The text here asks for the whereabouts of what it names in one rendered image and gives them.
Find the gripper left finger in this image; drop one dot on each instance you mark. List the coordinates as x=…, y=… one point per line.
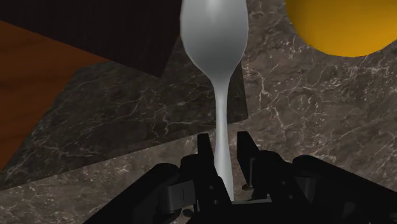
x=204, y=173

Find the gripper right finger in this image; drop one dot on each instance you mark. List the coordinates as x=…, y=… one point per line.
x=279, y=176

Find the silver metal spoon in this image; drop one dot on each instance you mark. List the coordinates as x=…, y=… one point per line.
x=214, y=46

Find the yellow round bowl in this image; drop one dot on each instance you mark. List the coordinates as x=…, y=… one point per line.
x=341, y=24

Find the dark robot stand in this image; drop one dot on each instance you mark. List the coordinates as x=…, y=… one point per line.
x=102, y=31

